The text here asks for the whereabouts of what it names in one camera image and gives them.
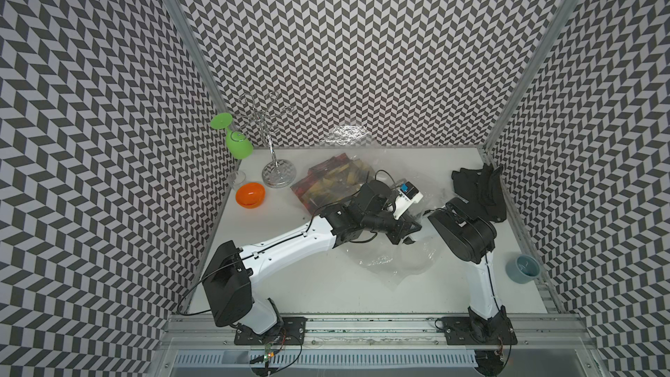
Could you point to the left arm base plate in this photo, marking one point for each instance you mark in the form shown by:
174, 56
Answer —
264, 324

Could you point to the clear plastic cup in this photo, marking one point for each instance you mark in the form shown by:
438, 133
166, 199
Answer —
237, 179

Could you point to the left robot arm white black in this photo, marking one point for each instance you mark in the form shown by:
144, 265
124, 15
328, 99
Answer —
231, 277

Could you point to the chrome glass holder stand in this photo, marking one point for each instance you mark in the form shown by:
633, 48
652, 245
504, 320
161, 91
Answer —
261, 116

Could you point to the black folded shirt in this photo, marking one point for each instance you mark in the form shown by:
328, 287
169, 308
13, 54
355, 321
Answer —
482, 191

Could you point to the green plastic wine glass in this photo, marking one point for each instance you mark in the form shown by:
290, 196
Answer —
239, 146

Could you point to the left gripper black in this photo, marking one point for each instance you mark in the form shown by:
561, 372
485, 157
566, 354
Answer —
403, 228

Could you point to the orange plastic bowl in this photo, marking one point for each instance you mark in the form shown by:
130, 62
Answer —
250, 195

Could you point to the grey blue cup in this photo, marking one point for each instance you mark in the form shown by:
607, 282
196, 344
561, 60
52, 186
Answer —
523, 269

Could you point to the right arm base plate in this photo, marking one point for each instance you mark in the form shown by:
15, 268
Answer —
464, 331

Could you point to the yellow plaid shirt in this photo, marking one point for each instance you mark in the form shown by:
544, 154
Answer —
340, 180

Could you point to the red black plaid shirt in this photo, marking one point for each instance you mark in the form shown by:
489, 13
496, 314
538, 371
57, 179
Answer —
324, 170

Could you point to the clear plastic vacuum bag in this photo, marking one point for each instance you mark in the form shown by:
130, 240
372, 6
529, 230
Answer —
358, 158

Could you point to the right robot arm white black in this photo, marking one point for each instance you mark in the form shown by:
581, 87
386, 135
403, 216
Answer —
472, 240

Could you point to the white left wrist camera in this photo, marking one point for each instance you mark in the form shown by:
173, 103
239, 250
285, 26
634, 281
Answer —
408, 194

